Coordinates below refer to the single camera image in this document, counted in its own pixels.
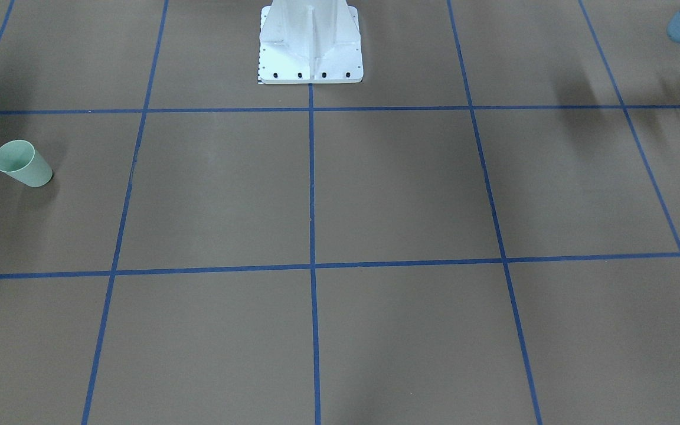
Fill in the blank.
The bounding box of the green plastic cup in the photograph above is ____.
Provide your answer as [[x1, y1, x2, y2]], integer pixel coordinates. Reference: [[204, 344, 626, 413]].
[[0, 140, 54, 188]]

